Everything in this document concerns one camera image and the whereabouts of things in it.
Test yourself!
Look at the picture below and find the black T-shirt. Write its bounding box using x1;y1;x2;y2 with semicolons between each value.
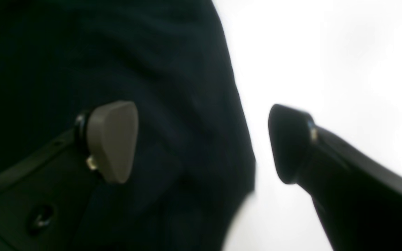
0;0;256;251

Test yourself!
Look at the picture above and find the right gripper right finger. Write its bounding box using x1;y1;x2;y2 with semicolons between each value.
268;104;402;251

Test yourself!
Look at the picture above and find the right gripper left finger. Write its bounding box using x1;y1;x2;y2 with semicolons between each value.
0;101;139;251

